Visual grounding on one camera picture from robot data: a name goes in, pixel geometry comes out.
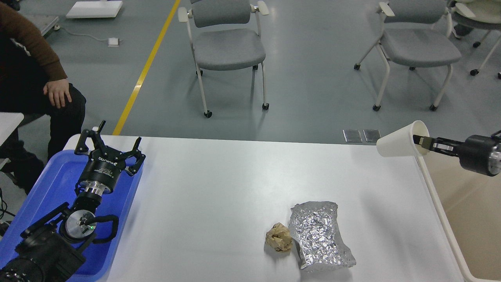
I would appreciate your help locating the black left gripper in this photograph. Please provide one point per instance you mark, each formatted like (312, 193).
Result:
(101, 171)

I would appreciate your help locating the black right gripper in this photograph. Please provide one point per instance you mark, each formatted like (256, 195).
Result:
(479, 154)

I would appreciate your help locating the white paper cup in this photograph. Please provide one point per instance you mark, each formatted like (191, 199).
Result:
(401, 142)

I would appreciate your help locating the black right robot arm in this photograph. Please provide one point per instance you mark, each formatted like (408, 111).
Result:
(480, 154)

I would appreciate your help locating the brown sleeved forearm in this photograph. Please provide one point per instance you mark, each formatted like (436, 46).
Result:
(17, 27)

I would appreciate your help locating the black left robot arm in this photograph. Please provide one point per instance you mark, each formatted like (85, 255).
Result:
(71, 222)

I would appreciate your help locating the person's hand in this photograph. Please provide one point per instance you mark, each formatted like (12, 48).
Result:
(58, 93)

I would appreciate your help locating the person's black trousers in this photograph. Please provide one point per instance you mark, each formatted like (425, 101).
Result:
(22, 82)

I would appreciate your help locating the beige plastic bin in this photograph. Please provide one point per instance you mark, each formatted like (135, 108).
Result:
(468, 205)

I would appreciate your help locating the blue plastic tray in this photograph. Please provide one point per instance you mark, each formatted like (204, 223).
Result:
(54, 187)

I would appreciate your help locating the right metal floor plate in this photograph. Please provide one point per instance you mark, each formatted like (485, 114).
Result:
(372, 136)

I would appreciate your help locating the metal floor plate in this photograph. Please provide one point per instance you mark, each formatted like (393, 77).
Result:
(372, 136)
(352, 136)

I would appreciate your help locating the left metal floor plate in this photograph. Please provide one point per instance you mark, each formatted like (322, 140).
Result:
(352, 136)

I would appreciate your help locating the white side table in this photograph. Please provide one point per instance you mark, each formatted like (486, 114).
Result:
(8, 123)

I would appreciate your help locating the white power adapter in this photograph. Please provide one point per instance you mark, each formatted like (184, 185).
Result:
(113, 42)

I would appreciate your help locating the grey chair right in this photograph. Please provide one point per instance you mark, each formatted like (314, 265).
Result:
(414, 33)

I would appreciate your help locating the grey chair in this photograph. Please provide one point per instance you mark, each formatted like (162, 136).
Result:
(414, 33)
(224, 50)

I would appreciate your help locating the chair far right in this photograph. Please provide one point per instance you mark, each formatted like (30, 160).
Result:
(472, 15)

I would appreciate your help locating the white flat board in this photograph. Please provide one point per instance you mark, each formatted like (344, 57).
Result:
(95, 9)

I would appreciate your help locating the grey metal platform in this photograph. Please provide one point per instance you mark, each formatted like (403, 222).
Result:
(45, 23)

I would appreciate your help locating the crumpled silver foil bag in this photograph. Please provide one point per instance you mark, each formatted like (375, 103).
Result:
(315, 231)

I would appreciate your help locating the grey chair centre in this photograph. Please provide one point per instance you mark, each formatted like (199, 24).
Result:
(224, 50)

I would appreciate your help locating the crumpled brown paper ball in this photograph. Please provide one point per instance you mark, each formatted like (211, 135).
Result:
(279, 238)

